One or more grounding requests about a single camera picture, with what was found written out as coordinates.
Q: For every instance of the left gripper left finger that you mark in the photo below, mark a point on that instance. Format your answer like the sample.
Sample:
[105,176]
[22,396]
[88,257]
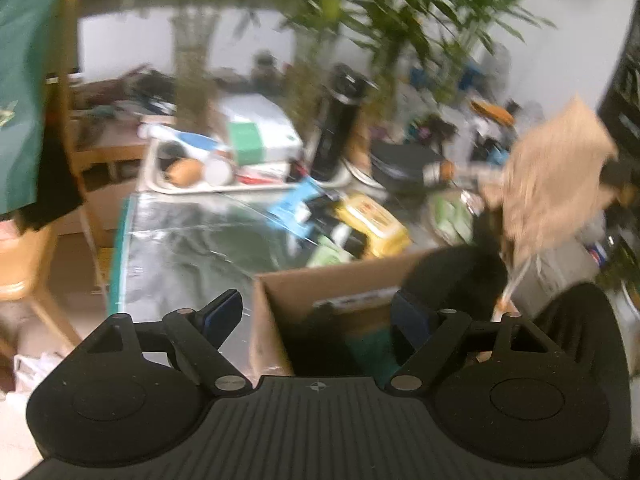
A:
[197,337]

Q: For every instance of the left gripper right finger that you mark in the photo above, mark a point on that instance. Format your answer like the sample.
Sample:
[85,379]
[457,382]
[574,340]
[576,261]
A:
[424,340]

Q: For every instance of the black sponge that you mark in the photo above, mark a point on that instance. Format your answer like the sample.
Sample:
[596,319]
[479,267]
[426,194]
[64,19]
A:
[465,278]

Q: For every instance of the silver insulated mat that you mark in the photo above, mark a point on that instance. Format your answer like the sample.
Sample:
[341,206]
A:
[179,252]

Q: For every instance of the cardboard box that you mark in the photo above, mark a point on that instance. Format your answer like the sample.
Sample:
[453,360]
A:
[328,321]

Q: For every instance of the yellow wet wipes pack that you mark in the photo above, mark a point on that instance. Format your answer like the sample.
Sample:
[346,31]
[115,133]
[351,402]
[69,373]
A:
[386,236]

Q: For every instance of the green white wipe sachet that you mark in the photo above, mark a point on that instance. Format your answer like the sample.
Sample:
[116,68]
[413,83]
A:
[327,253]

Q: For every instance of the blue wet wipes pack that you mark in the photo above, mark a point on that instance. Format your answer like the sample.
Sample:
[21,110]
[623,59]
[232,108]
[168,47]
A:
[291,214]

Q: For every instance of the white cap jar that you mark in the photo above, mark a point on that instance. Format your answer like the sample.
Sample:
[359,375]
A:
[218,172]

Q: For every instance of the small black box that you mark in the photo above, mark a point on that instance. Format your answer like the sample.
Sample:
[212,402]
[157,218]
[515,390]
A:
[323,215]

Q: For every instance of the grey zip case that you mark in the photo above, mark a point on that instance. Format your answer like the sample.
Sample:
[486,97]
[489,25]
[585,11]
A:
[399,168]

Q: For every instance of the white tray left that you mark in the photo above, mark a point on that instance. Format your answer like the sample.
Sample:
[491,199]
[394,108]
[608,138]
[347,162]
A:
[270,177]

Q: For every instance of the white spray bottle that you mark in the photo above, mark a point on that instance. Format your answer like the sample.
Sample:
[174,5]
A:
[196,145]

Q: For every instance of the green white tissue box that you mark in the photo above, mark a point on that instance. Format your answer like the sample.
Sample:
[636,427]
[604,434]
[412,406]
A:
[258,130]

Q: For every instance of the wooden chair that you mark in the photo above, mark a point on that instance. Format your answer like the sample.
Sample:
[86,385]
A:
[28,235]

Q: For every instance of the glass vase left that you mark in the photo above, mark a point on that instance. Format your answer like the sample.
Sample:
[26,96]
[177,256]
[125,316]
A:
[193,30]

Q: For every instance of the black thermos bottle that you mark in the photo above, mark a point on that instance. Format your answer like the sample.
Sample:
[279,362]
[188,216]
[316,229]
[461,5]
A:
[346,94]

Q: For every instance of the green paper bag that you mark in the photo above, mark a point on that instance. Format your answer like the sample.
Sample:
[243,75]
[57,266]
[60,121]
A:
[27,28]

